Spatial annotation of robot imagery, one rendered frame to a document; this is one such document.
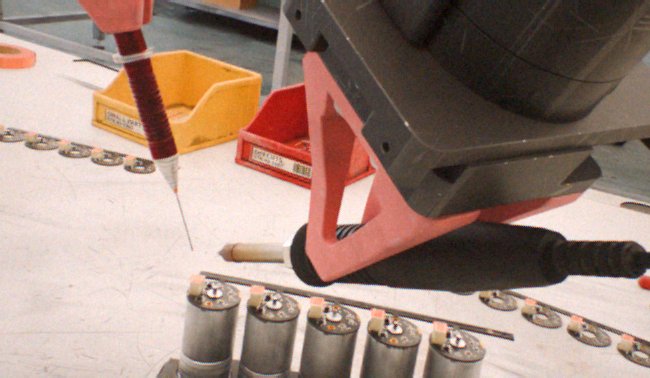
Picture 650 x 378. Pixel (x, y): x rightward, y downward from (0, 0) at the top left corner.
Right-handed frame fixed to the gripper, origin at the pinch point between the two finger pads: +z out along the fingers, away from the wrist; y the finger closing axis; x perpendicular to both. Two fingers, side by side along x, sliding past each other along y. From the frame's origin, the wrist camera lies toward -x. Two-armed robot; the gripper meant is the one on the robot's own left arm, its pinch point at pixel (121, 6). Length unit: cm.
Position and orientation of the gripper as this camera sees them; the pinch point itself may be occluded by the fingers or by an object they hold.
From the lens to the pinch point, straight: 34.0
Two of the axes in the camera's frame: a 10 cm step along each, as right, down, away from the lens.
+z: 1.9, 9.2, 3.3
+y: 0.9, -3.5, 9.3
